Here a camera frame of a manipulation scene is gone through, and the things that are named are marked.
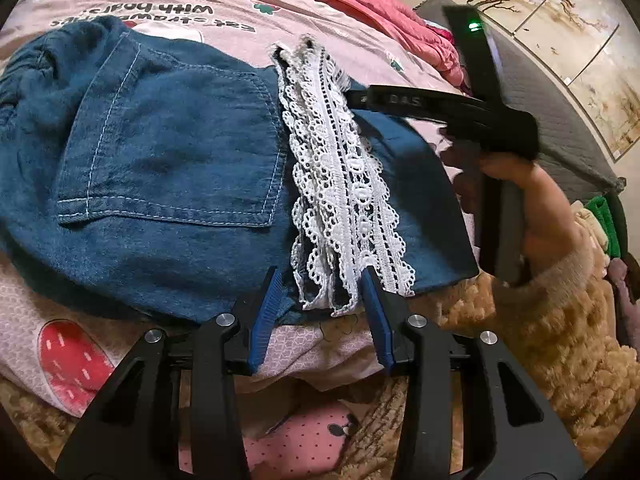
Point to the person's right hand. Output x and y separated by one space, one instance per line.
547 210

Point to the tan fuzzy robe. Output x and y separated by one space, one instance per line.
380 410

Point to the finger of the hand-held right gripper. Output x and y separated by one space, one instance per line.
410 100

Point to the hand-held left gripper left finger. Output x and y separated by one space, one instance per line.
264 322

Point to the green cloth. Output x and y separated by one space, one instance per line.
602 225

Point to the grey quilted headboard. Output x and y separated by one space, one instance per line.
565 125

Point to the pink strawberry printed blanket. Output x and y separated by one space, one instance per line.
300 15

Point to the person's right forearm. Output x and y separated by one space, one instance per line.
575 310

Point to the blossom tree wall painting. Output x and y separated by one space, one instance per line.
575 35

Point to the red quilt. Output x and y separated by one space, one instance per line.
380 5

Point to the blue denim pants lace trim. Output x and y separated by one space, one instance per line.
165 160

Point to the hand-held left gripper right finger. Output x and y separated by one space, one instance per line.
381 322

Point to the pink dotted pyjama pants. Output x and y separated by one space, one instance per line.
300 440

